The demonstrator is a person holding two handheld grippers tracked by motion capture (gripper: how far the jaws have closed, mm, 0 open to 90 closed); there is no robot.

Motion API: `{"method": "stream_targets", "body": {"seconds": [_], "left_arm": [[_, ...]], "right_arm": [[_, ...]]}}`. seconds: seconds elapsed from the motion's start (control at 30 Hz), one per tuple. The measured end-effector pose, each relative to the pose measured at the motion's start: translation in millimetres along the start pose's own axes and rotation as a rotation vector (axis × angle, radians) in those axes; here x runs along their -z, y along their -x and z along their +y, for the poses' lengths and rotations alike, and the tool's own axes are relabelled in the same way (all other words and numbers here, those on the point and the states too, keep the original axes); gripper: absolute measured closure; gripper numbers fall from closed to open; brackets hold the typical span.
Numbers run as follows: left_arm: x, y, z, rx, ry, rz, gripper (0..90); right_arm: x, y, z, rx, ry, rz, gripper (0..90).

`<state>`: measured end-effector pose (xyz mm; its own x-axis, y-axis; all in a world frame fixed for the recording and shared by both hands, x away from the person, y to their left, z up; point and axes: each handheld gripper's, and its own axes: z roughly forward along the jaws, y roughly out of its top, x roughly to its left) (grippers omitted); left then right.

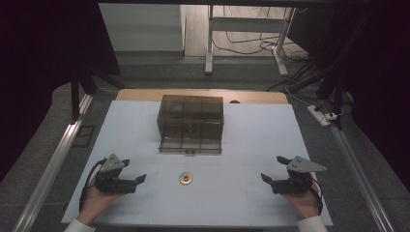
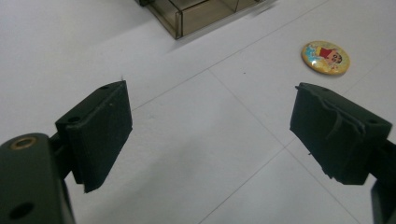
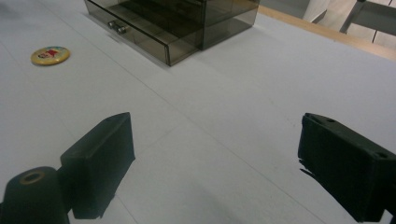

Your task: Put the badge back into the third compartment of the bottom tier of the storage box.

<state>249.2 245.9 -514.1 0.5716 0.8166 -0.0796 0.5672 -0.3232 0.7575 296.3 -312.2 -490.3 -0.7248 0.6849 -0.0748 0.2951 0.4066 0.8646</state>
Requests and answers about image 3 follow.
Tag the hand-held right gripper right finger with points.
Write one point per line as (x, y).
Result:
(348, 168)

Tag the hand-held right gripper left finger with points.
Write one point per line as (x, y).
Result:
(99, 165)

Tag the round yellow cartoon badge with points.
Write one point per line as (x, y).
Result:
(50, 55)

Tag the smoked clear acrylic drawer box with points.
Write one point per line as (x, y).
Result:
(169, 28)

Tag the grey metal stand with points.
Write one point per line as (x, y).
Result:
(369, 17)

